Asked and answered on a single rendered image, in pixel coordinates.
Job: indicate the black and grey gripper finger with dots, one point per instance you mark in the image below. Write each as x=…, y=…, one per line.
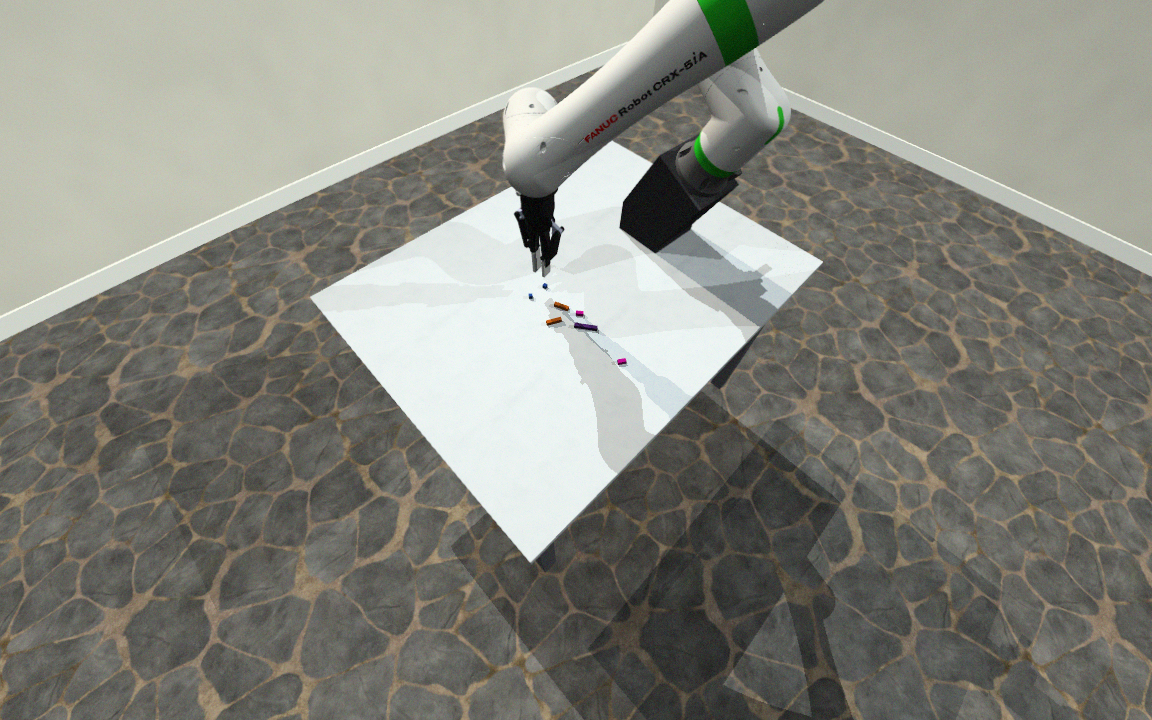
x=545, y=242
x=527, y=231

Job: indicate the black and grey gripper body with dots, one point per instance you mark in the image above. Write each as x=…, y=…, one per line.
x=539, y=209

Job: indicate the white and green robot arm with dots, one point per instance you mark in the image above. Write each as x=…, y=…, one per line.
x=686, y=42

